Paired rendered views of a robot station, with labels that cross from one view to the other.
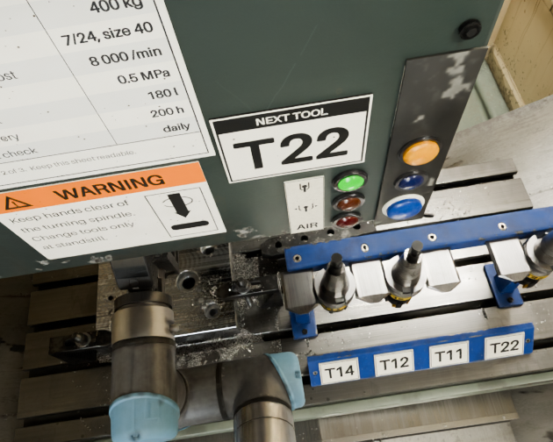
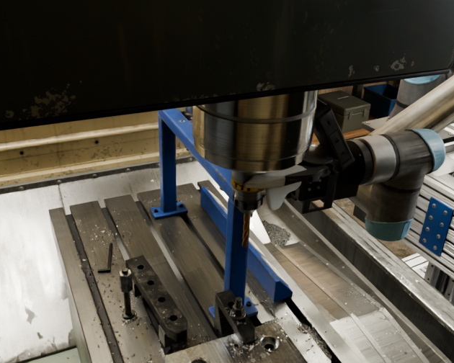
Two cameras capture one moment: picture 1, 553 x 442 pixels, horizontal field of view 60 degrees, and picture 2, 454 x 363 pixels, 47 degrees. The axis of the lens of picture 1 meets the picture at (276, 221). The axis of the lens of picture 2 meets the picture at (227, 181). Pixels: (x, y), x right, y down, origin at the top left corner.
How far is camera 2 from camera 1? 1.05 m
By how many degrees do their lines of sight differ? 76
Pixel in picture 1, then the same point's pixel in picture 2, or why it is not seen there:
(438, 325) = (211, 237)
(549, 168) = (45, 212)
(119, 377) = (411, 140)
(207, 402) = not seen: hidden behind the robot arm
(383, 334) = not seen: hidden behind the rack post
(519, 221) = (176, 117)
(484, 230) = (187, 125)
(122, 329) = (383, 142)
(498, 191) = (83, 214)
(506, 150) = (16, 239)
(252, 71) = not seen: outside the picture
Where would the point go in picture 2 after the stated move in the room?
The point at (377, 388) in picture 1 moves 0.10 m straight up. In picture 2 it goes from (273, 261) to (277, 229)
